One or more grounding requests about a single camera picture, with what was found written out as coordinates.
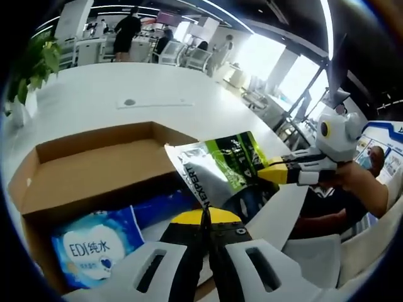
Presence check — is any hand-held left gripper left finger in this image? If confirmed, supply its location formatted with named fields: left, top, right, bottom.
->
left=61, top=209, right=208, bottom=302

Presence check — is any light blue wet wipes pack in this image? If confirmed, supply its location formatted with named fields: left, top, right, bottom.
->
left=51, top=204, right=146, bottom=291

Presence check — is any white office chair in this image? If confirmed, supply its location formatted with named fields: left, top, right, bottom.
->
left=159, top=40, right=184, bottom=66
left=184, top=48, right=212, bottom=72

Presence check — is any brown cardboard shoe box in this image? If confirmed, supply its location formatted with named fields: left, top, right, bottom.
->
left=8, top=121, right=221, bottom=298

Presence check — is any white table cable cover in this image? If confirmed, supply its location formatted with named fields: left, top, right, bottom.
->
left=115, top=97, right=195, bottom=110

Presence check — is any blue wall poster board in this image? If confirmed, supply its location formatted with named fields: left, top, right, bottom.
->
left=355, top=121, right=403, bottom=186

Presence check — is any white ceiling light strip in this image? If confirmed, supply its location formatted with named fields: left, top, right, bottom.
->
left=200, top=0, right=256, bottom=32

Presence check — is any green potted plant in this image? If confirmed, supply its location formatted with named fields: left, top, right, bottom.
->
left=4, top=36, right=62, bottom=127

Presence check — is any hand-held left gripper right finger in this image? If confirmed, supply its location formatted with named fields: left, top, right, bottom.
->
left=206, top=207, right=309, bottom=302

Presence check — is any purple monitor screen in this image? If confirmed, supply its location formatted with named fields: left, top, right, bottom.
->
left=156, top=10, right=179, bottom=25

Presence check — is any person in white shirt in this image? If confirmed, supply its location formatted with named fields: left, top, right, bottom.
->
left=339, top=194, right=403, bottom=262

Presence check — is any person's right hand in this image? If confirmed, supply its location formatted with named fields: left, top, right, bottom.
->
left=317, top=161, right=363, bottom=193

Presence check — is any silver green soft pouch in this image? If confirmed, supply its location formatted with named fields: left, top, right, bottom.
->
left=164, top=130, right=281, bottom=223

